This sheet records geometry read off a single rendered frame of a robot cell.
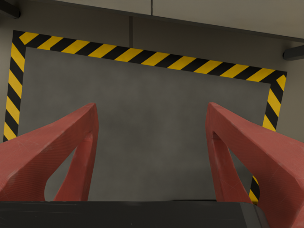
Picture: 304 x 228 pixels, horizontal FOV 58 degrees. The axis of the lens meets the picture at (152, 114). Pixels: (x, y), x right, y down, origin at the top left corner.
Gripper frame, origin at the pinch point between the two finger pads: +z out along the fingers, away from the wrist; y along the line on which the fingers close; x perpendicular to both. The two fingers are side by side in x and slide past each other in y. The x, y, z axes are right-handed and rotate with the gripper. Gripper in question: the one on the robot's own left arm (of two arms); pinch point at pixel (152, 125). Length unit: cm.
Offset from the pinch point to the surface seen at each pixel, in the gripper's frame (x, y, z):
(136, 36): 33, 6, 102
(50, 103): 57, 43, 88
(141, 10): 12, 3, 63
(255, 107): 59, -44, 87
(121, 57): 40, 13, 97
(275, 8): 7, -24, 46
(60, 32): 31, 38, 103
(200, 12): 11, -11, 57
